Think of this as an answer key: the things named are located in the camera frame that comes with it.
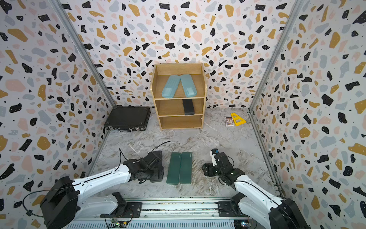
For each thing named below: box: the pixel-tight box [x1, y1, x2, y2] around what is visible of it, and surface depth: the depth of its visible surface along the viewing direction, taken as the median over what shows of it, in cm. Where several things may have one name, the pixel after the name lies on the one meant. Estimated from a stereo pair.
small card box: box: [224, 116, 234, 127], surface depth 115 cm
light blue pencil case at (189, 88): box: [180, 74, 198, 98], surface depth 91 cm
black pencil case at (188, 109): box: [182, 98, 195, 116], surface depth 99 cm
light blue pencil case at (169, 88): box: [161, 74, 181, 99], surface depth 89 cm
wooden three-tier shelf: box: [150, 62, 207, 131], surface depth 98 cm
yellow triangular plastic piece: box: [230, 112, 247, 127], surface depth 115 cm
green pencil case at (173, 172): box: [166, 152, 182, 185], surface depth 87 cm
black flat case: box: [103, 104, 152, 133], surface depth 111 cm
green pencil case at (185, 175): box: [179, 151, 193, 185], surface depth 90 cm
